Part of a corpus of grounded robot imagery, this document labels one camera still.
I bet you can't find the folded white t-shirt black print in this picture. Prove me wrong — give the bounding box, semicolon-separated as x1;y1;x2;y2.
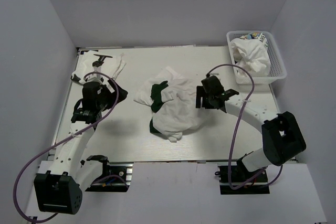
71;50;126;85

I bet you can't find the white t-shirt green trim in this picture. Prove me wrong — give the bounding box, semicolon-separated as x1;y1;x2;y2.
133;67;209;143

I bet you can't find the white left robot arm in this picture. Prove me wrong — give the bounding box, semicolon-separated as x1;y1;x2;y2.
34;81;128;215

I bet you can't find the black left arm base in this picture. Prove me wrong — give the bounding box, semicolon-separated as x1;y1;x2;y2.
81;155;133;193

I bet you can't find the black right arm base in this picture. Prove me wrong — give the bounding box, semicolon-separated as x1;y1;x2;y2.
214;165;270;195

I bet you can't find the white t-shirt cartoon print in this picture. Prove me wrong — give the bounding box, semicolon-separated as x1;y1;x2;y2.
230;32;271;77

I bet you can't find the white plastic basket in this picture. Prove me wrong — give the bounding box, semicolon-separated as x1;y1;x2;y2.
226;30;287;84

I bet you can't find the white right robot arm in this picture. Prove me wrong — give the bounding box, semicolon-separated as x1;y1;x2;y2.
196;76;307;182

